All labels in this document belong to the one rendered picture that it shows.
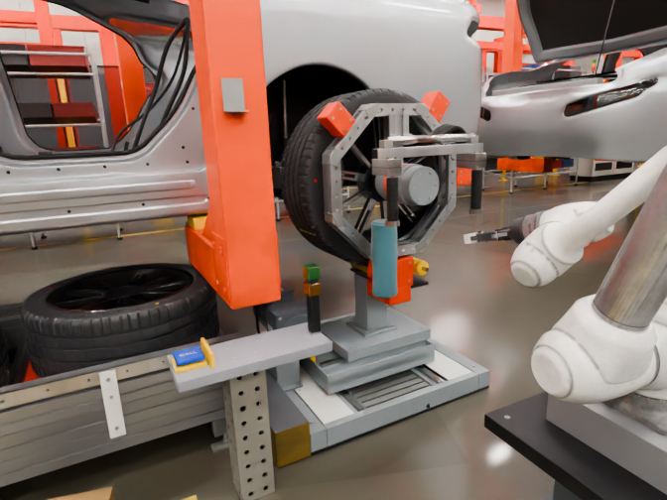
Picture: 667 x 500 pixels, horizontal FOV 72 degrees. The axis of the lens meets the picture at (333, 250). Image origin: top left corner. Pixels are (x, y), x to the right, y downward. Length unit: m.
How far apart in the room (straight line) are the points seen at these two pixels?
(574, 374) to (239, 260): 0.91
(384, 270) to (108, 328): 0.89
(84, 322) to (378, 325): 1.08
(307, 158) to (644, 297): 1.05
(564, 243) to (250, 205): 0.83
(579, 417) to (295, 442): 0.83
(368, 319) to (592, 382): 1.07
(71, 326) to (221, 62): 0.91
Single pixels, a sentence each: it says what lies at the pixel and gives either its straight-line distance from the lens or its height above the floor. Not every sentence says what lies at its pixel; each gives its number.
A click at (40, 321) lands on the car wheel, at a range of 1.72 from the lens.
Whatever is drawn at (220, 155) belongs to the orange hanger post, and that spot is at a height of 0.98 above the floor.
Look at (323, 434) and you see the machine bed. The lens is 1.63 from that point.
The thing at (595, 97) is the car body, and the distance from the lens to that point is 3.97.
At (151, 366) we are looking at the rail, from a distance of 1.53.
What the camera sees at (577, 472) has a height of 0.30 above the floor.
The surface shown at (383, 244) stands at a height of 0.67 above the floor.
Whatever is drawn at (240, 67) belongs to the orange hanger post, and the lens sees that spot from 1.37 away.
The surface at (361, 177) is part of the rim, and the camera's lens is 1.69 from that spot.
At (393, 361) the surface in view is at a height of 0.15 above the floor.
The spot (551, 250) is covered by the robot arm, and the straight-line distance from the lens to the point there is 1.11.
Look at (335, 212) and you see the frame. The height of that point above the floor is 0.77.
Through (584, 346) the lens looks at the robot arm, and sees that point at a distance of 1.01.
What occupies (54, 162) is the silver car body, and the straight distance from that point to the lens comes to 1.88.
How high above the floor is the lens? 1.02
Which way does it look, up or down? 14 degrees down
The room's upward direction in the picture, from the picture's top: 2 degrees counter-clockwise
